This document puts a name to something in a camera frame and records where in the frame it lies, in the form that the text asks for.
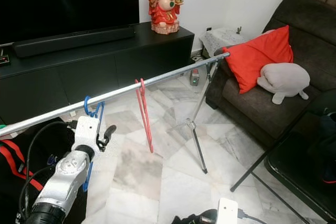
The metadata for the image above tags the black folding chair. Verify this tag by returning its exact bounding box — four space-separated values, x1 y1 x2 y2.
230 90 336 222

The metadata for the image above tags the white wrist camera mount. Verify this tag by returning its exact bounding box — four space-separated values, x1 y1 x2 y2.
217 198 238 224
75 115 101 154

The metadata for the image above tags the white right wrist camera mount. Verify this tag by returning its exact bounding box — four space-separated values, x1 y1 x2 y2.
217 198 238 224

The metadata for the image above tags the power strip with light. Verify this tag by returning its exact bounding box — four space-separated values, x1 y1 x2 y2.
190 68 200 86

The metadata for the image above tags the red plastic hanger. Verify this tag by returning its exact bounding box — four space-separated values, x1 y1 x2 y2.
135 79 154 154

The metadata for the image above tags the black soundbar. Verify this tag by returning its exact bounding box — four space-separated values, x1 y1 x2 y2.
13 25 135 58

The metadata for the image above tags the grey plush cushion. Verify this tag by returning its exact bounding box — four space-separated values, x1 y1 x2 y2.
257 62 310 105

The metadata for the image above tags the red laughing Buddha statue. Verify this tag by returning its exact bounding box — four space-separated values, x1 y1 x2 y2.
147 0 184 35

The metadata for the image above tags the silver metal clothes rail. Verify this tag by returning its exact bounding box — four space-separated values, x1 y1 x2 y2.
0 52 230 174

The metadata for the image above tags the black flat television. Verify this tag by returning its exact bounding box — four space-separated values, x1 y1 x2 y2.
0 0 140 46

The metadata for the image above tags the side table with lace cloth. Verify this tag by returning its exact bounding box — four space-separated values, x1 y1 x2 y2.
198 27 247 57

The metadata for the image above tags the red cushion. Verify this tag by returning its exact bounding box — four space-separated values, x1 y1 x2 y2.
222 25 293 94

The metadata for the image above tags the blue plastic hanger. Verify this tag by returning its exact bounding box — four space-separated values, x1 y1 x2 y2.
83 96 106 193

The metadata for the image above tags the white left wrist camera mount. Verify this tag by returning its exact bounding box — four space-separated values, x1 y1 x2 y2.
75 115 101 154

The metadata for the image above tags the black TV console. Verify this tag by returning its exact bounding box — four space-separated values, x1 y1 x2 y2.
0 22 195 125

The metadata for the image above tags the dark brown sofa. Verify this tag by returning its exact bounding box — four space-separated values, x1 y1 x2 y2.
205 0 336 148

